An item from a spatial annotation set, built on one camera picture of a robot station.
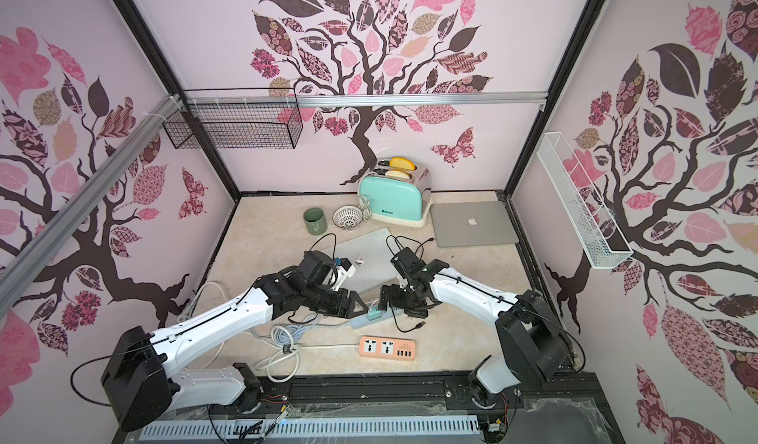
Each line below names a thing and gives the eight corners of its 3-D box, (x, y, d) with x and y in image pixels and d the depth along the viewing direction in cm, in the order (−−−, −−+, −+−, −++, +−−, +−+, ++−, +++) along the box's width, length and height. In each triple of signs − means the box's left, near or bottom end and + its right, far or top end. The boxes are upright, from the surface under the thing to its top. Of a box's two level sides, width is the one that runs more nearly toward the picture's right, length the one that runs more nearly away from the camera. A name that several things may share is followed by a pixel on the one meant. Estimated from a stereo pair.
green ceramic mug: (306, 235, 110) (301, 222, 104) (309, 220, 115) (305, 207, 109) (325, 235, 110) (322, 222, 104) (328, 220, 115) (324, 207, 109)
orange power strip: (359, 357, 82) (358, 354, 79) (361, 339, 85) (360, 335, 83) (415, 361, 81) (416, 357, 79) (415, 342, 84) (415, 338, 82)
